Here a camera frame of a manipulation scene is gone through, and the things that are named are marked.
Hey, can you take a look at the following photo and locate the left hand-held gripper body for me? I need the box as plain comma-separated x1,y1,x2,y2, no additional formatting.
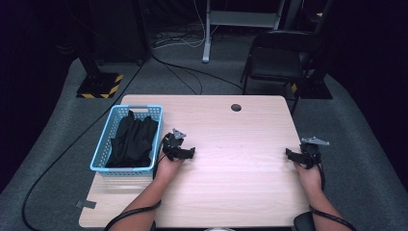
161,128,188,162

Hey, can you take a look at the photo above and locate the grey metal stand frame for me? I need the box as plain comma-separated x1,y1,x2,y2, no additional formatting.
201,0,287,64

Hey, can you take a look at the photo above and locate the black stand with striped base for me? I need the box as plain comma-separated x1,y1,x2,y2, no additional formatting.
75,44,124,100
290,71,334,100

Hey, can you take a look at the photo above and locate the thin black floor cable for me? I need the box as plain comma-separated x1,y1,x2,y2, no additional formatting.
150,52,244,95

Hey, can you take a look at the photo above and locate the grey tape piece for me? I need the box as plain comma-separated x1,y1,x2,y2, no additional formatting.
75,199,97,210

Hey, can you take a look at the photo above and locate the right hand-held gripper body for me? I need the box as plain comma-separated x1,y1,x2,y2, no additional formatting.
300,136,331,170

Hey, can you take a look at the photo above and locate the person's left hand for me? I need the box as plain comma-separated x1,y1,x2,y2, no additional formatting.
154,158,185,184

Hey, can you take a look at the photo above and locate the black rounded object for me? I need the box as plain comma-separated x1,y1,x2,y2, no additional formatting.
292,211,317,231

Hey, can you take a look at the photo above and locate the white floor cable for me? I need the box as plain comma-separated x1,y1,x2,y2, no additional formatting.
153,0,219,50

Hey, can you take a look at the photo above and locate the black cloth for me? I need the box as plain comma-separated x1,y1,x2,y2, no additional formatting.
105,110,160,168

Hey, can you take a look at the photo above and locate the black folding chair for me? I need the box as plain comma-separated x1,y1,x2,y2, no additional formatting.
240,30,325,115

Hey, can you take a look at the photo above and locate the blue plastic basket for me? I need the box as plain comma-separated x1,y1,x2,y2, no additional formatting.
89,104,165,178

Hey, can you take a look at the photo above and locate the person's right hand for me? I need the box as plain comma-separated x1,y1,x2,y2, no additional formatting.
293,163,322,193

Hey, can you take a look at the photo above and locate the thick black floor cable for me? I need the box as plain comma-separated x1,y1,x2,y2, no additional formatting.
20,54,152,231

